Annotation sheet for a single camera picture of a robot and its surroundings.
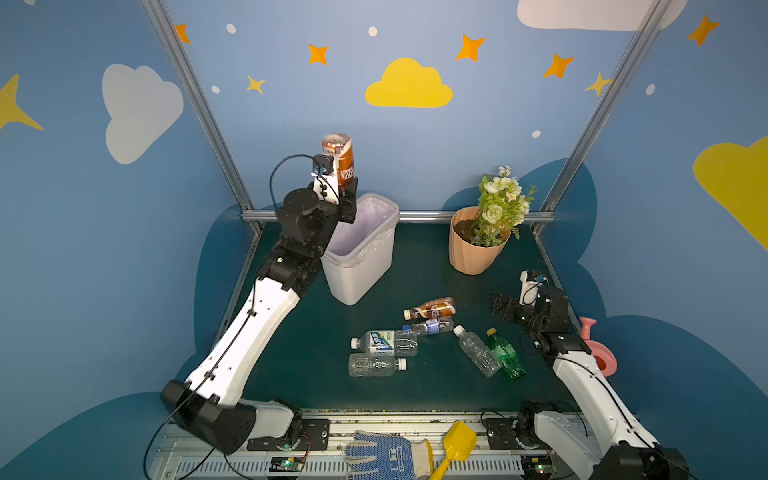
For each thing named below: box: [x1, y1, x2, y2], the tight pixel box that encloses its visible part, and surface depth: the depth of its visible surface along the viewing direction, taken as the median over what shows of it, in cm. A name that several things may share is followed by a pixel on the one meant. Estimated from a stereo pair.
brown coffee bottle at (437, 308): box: [403, 297, 457, 321], surface depth 95 cm
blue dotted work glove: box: [345, 431, 433, 480], surface depth 72 cm
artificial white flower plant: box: [471, 165, 538, 248], surface depth 93 cm
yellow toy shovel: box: [430, 421, 477, 480], surface depth 73 cm
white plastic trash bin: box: [321, 193, 400, 306], surface depth 88 cm
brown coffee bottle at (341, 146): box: [322, 133, 355, 199], surface depth 58 cm
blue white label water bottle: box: [351, 325, 419, 357], surface depth 87 cm
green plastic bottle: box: [486, 328, 527, 380], surface depth 87 cm
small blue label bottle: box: [403, 317, 455, 335], surface depth 91 cm
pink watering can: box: [579, 317, 618, 377], surface depth 79 cm
